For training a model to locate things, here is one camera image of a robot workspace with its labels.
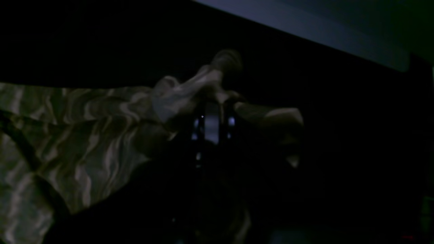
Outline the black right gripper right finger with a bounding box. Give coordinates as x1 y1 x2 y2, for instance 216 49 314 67
219 102 433 244

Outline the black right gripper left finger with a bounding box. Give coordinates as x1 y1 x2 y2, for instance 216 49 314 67
44 102 212 244

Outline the camouflage t-shirt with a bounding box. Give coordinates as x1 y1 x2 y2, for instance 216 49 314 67
1 49 303 244

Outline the black table cloth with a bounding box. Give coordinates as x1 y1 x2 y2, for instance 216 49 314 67
1 0 433 244

